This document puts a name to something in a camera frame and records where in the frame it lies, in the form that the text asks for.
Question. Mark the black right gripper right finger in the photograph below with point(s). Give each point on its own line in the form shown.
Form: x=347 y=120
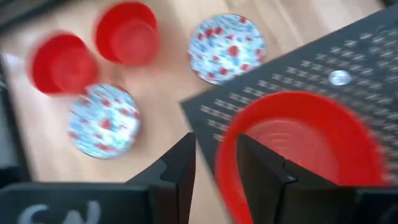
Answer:
x=273 y=193

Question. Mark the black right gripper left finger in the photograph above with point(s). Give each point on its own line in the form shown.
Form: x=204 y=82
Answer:
x=174 y=193

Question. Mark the red plastic mini bowl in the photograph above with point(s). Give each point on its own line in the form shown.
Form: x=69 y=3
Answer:
x=63 y=63
x=127 y=32
x=311 y=149

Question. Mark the floral mini bowl red outside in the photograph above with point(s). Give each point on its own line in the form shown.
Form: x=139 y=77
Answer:
x=226 y=48
x=104 y=121

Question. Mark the black perforated metal shelf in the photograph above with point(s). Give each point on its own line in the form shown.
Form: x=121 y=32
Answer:
x=311 y=62

